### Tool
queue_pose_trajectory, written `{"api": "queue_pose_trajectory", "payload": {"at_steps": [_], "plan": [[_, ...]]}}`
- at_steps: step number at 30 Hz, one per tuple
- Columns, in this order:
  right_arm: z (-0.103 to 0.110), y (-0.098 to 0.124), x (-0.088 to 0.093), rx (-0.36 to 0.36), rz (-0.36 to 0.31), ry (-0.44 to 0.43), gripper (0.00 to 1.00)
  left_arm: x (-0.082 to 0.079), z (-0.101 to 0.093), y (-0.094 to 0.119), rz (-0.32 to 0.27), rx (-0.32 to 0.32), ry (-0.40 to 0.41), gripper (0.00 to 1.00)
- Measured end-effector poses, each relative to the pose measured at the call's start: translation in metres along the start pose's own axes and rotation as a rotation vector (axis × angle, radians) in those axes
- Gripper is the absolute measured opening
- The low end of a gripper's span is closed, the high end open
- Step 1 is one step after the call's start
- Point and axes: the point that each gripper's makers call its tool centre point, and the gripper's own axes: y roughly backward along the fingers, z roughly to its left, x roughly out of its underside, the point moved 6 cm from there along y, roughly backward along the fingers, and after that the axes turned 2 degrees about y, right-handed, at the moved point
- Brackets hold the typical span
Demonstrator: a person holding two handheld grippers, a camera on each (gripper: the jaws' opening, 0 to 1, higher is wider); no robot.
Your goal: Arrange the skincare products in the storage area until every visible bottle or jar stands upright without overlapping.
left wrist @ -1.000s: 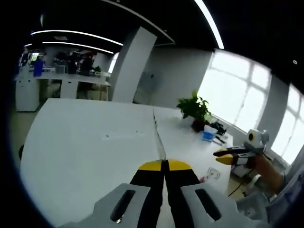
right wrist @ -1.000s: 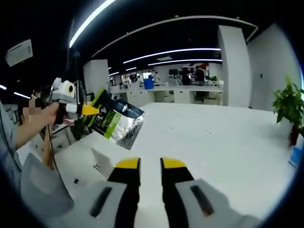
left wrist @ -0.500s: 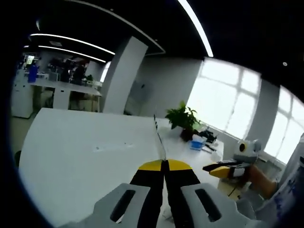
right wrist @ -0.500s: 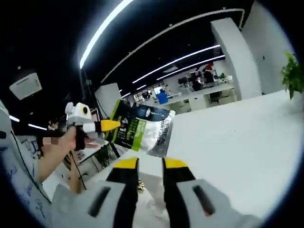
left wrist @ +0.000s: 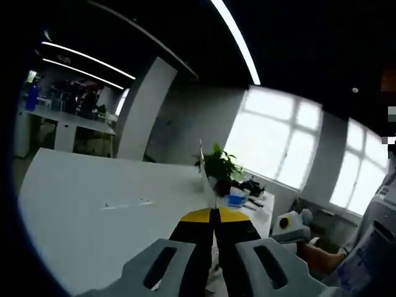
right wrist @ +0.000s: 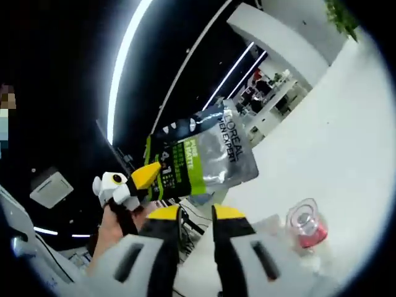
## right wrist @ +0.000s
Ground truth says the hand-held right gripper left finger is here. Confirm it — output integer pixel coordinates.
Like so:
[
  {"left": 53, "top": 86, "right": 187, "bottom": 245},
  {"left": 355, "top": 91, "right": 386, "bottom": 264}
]
[{"left": 89, "top": 206, "right": 183, "bottom": 297}]

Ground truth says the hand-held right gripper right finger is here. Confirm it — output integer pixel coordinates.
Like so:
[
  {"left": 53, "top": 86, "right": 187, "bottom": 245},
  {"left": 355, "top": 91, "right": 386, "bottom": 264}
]
[{"left": 211, "top": 204, "right": 310, "bottom": 297}]

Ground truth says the green black skincare sachet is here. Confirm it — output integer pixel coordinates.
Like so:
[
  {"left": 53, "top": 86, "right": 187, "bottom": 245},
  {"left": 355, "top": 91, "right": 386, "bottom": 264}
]
[{"left": 144, "top": 98, "right": 259, "bottom": 204}]

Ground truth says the red collar skincare pump bottle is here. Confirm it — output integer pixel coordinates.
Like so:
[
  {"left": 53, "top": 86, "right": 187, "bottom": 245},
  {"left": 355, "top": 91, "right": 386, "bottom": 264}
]
[{"left": 284, "top": 197, "right": 329, "bottom": 270}]

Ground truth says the black tripod stand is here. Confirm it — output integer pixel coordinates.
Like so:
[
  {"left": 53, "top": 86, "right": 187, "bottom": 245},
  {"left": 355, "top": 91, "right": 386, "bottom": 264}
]
[{"left": 95, "top": 119, "right": 139, "bottom": 176}]

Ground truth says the ceiling air conditioner unit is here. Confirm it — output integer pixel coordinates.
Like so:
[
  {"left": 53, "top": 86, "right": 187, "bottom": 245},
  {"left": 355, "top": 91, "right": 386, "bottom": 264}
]
[{"left": 29, "top": 172, "right": 74, "bottom": 209}]

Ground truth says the long white office counter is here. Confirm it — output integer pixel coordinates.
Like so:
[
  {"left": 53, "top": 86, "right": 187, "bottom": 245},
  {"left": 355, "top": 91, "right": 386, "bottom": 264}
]
[{"left": 241, "top": 71, "right": 310, "bottom": 140}]

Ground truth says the green plant in white pot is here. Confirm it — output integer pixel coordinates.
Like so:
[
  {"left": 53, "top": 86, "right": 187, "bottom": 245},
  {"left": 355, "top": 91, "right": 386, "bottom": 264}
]
[{"left": 324, "top": 0, "right": 359, "bottom": 43}]

